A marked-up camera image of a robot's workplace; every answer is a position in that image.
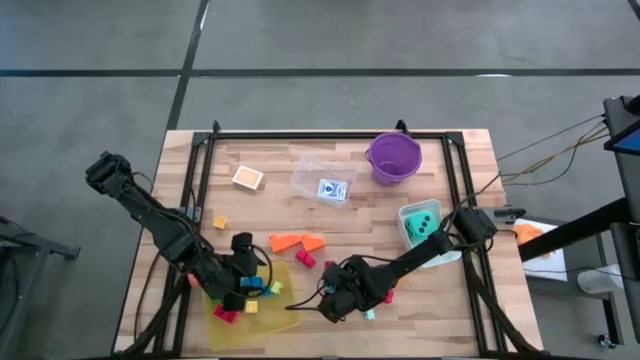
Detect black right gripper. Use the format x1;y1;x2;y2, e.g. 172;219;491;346
317;257;386;324

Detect yellow translucent plastic bin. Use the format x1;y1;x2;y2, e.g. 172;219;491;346
201;260;303;351

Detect teal foam dice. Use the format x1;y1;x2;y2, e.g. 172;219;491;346
403;209;438;246

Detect white plastic bin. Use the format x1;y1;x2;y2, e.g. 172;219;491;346
397;198;463;269

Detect blue playing card box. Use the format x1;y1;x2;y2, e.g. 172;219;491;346
317;178;349;203

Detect white-rimmed orange square box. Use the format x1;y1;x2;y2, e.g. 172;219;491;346
231;164;265;192

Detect clear plastic container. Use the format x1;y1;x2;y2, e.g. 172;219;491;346
290;154;359;209

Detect purple monster-face bucket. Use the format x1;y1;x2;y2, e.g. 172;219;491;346
367;131;424;188

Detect red two-stud toy brick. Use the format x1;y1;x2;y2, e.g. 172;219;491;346
294;248;318;270

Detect orange rounded toy block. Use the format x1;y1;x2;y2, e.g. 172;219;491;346
300;233;327;253

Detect orange flat foam shapes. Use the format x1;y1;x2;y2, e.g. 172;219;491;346
268;233;304;254

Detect orange object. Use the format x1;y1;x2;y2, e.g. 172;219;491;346
514;223;551;257

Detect white paper sheet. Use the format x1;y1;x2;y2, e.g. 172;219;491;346
513;218;569;283

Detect black metal stand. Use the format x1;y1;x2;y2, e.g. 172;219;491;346
0;214;81;360

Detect black metal beam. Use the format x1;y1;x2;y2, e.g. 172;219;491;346
517;197;640;264

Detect black monitor with blue screen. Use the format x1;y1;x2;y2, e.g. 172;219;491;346
602;94;640;224

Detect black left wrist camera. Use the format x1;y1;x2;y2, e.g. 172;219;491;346
230;232;267;269

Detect black aluminium rig frame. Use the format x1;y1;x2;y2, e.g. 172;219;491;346
112;119;546;360

